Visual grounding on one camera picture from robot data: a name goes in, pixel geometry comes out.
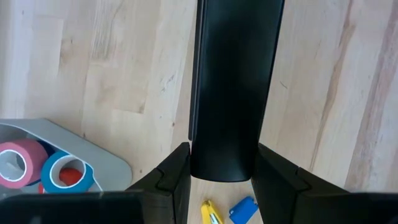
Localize long black stapler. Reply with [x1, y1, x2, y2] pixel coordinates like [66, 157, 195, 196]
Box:
[188, 0, 285, 183]

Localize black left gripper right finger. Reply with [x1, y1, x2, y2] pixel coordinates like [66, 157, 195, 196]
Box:
[251, 142, 398, 224]

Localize red tape roll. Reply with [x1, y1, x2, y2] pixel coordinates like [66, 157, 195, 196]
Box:
[37, 167, 84, 194]

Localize yellow mini stapler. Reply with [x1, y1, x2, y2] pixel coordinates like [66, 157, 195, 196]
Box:
[200, 200, 224, 224]

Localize pink tape roll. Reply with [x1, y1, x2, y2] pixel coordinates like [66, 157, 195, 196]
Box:
[0, 139, 49, 190]

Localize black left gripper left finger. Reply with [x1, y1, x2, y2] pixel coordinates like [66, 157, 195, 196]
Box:
[0, 142, 191, 224]

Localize light blue tape roll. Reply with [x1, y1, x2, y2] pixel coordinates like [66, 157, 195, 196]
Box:
[40, 151, 95, 194]

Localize light grey plastic bin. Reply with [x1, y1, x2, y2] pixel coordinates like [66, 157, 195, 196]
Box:
[0, 118, 133, 200]

